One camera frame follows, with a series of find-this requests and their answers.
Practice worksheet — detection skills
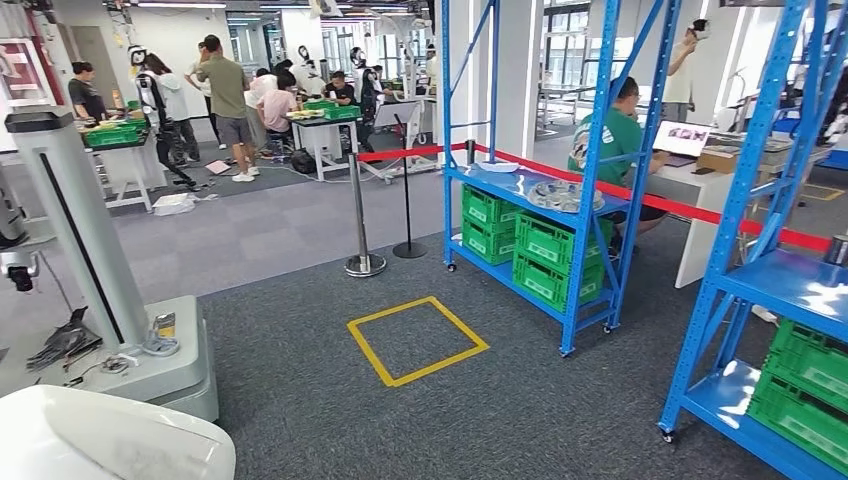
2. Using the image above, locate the blue metal shelf rack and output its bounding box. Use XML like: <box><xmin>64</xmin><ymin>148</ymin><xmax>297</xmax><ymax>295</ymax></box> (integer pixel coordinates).
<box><xmin>659</xmin><ymin>0</ymin><xmax>848</xmax><ymax>480</ymax></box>
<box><xmin>438</xmin><ymin>0</ymin><xmax>684</xmax><ymax>359</ymax></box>

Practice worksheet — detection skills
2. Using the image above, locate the steel workbench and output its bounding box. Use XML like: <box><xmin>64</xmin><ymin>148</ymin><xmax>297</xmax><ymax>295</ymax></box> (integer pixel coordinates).
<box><xmin>708</xmin><ymin>131</ymin><xmax>833</xmax><ymax>200</ymax></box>

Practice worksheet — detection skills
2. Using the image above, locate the black pole stand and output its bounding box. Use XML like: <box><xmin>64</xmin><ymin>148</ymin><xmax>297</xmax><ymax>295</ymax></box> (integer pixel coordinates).
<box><xmin>392</xmin><ymin>113</ymin><xmax>429</xmax><ymax>260</ymax></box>

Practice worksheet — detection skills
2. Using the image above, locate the green plastic crate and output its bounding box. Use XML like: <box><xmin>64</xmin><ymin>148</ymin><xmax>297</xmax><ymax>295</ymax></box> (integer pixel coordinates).
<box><xmin>303</xmin><ymin>99</ymin><xmax>362</xmax><ymax>122</ymax></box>
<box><xmin>82</xmin><ymin>119</ymin><xmax>150</xmax><ymax>148</ymax></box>
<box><xmin>515</xmin><ymin>213</ymin><xmax>614</xmax><ymax>276</ymax></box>
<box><xmin>768</xmin><ymin>319</ymin><xmax>848</xmax><ymax>392</ymax></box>
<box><xmin>461</xmin><ymin>185</ymin><xmax>525</xmax><ymax>233</ymax></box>
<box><xmin>747</xmin><ymin>360</ymin><xmax>848</xmax><ymax>475</ymax></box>
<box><xmin>511</xmin><ymin>254</ymin><xmax>605</xmax><ymax>314</ymax></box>
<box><xmin>461</xmin><ymin>218</ymin><xmax>518</xmax><ymax>266</ymax></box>

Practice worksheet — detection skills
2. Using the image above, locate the red barrier belt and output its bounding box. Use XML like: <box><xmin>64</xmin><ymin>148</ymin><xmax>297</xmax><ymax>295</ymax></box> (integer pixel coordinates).
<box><xmin>356</xmin><ymin>142</ymin><xmax>470</xmax><ymax>164</ymax></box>
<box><xmin>473</xmin><ymin>144</ymin><xmax>835</xmax><ymax>254</ymax></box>

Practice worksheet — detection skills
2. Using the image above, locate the clear bag of parts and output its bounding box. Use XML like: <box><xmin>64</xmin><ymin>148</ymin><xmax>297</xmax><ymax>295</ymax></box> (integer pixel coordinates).
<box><xmin>526</xmin><ymin>180</ymin><xmax>605</xmax><ymax>215</ymax></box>

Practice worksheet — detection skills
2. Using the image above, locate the black-topped white table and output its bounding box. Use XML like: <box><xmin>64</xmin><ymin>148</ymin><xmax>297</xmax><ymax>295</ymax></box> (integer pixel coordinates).
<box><xmin>79</xmin><ymin>122</ymin><xmax>170</xmax><ymax>213</ymax></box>
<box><xmin>288</xmin><ymin>112</ymin><xmax>362</xmax><ymax>181</ymax></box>

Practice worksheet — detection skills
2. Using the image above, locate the person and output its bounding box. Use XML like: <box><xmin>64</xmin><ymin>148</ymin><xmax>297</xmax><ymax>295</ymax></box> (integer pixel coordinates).
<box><xmin>662</xmin><ymin>18</ymin><xmax>711</xmax><ymax>124</ymax></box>
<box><xmin>142</xmin><ymin>52</ymin><xmax>201</xmax><ymax>164</ymax></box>
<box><xmin>256</xmin><ymin>71</ymin><xmax>299</xmax><ymax>144</ymax></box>
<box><xmin>243</xmin><ymin>66</ymin><xmax>280</xmax><ymax>111</ymax></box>
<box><xmin>323</xmin><ymin>70</ymin><xmax>359</xmax><ymax>107</ymax></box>
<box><xmin>68</xmin><ymin>60</ymin><xmax>111</xmax><ymax>124</ymax></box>
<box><xmin>567</xmin><ymin>76</ymin><xmax>670</xmax><ymax>256</ymax></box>
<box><xmin>196</xmin><ymin>34</ymin><xmax>261</xmax><ymax>183</ymax></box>

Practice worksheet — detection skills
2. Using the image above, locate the white plastic bag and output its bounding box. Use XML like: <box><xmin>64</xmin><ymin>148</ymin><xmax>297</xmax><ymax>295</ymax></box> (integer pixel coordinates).
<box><xmin>152</xmin><ymin>192</ymin><xmax>217</xmax><ymax>218</ymax></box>

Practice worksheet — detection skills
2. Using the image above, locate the white desk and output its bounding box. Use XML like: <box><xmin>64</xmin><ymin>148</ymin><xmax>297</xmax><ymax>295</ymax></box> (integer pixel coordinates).
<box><xmin>652</xmin><ymin>155</ymin><xmax>737</xmax><ymax>289</ymax></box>

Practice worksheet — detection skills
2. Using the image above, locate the open laptop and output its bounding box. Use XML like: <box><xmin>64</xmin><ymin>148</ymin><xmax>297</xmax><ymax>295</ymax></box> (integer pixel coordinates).
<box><xmin>652</xmin><ymin>120</ymin><xmax>713</xmax><ymax>167</ymax></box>

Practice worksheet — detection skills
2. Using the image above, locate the grey wheeled robot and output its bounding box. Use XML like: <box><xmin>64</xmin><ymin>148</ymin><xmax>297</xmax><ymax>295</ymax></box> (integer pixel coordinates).
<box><xmin>0</xmin><ymin>109</ymin><xmax>220</xmax><ymax>422</ymax></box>

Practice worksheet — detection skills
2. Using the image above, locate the cardboard box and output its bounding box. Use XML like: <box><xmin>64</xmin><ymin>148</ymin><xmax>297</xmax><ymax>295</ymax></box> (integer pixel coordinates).
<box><xmin>696</xmin><ymin>146</ymin><xmax>740</xmax><ymax>175</ymax></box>

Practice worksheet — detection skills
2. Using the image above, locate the black and white humanoid robot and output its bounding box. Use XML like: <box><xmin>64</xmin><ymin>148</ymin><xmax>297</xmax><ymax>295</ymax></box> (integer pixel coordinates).
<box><xmin>127</xmin><ymin>44</ymin><xmax>199</xmax><ymax>190</ymax></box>

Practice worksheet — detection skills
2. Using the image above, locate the chrome barrier post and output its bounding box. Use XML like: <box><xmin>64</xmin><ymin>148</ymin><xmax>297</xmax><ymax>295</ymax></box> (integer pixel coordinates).
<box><xmin>344</xmin><ymin>150</ymin><xmax>388</xmax><ymax>278</ymax></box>

